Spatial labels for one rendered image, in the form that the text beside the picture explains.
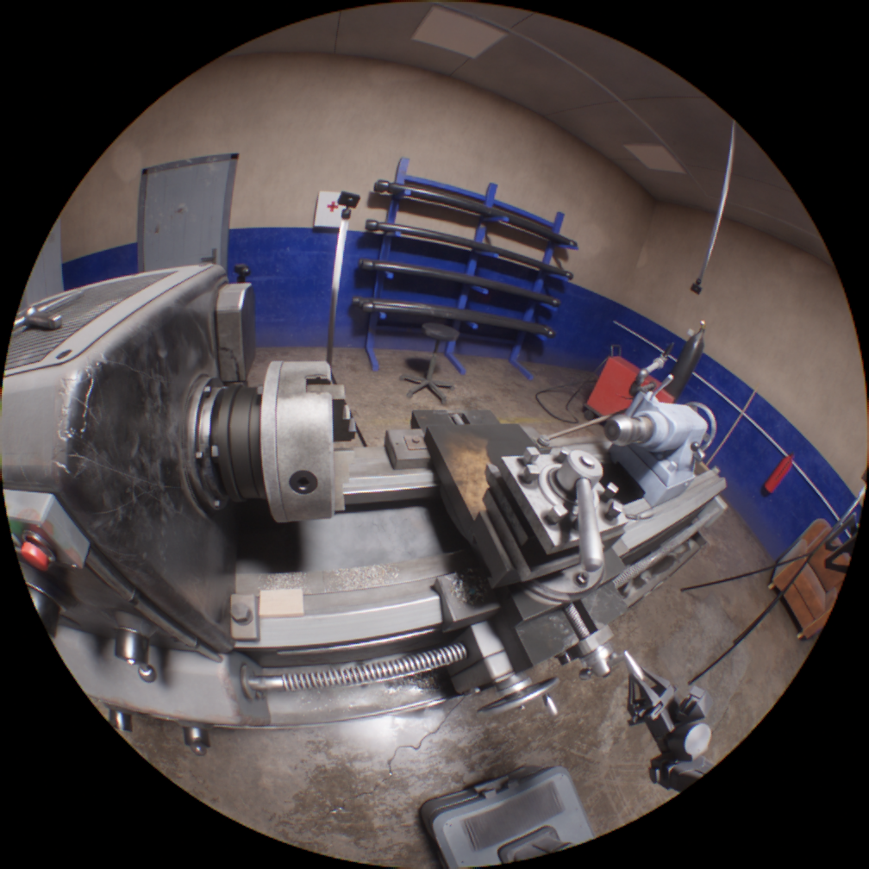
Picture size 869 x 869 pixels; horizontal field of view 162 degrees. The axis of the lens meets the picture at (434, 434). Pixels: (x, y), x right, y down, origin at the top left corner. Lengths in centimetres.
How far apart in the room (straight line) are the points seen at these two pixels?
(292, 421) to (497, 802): 127
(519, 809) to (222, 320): 155
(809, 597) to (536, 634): 378
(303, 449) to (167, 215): 354
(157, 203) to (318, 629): 379
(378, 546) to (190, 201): 350
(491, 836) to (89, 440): 136
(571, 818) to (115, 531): 147
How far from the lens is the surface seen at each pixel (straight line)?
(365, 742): 142
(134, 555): 33
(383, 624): 61
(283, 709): 103
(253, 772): 151
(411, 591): 64
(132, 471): 32
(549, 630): 66
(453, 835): 128
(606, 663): 71
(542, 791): 136
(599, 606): 76
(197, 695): 67
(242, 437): 43
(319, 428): 38
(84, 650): 81
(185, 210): 368
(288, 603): 60
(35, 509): 29
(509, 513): 48
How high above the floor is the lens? 141
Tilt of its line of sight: 36 degrees down
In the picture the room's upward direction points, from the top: 15 degrees clockwise
